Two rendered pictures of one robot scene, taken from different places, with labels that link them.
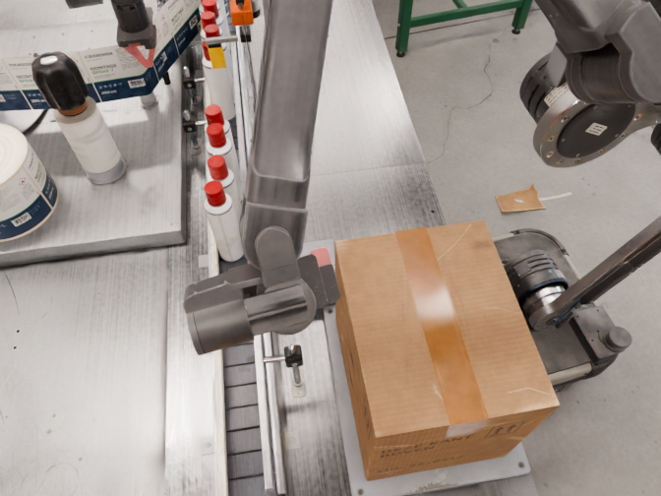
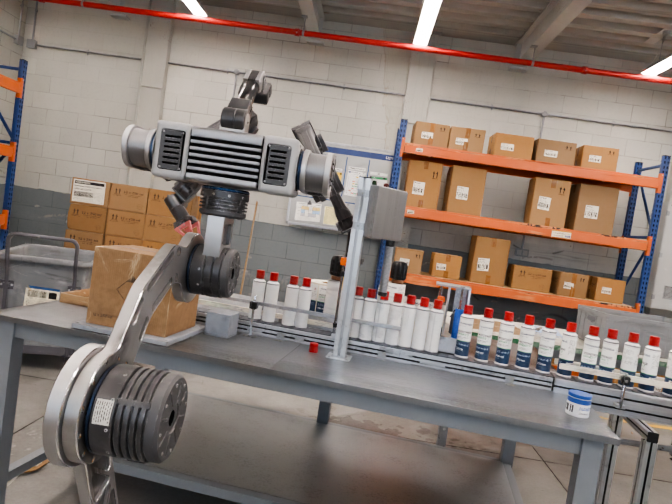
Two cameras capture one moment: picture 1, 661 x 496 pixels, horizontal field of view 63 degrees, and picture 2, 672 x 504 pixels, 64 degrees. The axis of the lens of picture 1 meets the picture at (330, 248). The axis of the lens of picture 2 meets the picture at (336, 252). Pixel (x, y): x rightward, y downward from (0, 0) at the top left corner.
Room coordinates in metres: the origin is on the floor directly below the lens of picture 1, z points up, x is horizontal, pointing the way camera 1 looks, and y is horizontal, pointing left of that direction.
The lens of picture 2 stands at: (1.55, -1.79, 1.32)
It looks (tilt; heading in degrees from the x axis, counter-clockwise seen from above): 3 degrees down; 108
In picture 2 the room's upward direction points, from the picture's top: 8 degrees clockwise
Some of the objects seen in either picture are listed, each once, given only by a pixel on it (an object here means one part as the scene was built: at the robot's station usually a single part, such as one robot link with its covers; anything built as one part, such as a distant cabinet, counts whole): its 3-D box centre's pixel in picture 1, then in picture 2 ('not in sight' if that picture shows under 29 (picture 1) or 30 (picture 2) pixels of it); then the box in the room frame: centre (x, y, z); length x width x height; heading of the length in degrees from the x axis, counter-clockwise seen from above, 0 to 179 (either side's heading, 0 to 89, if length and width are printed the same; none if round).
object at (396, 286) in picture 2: not in sight; (396, 289); (1.06, 0.86, 1.04); 0.09 x 0.09 x 0.29
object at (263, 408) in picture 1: (246, 204); (267, 304); (0.68, 0.17, 0.96); 1.07 x 0.01 x 0.01; 7
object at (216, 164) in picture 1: (225, 197); (271, 297); (0.68, 0.20, 0.98); 0.05 x 0.05 x 0.20
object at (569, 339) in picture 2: not in sight; (567, 349); (1.82, 0.35, 0.98); 0.05 x 0.05 x 0.20
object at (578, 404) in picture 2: not in sight; (578, 403); (1.84, 0.06, 0.87); 0.07 x 0.07 x 0.07
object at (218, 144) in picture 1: (223, 165); (291, 300); (0.76, 0.21, 0.98); 0.05 x 0.05 x 0.20
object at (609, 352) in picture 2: not in sight; (608, 356); (1.96, 0.37, 0.98); 0.05 x 0.05 x 0.20
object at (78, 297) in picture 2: not in sight; (111, 299); (-0.02, 0.11, 0.85); 0.30 x 0.26 x 0.04; 7
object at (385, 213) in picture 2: not in sight; (380, 213); (1.08, 0.17, 1.38); 0.17 x 0.10 x 0.19; 62
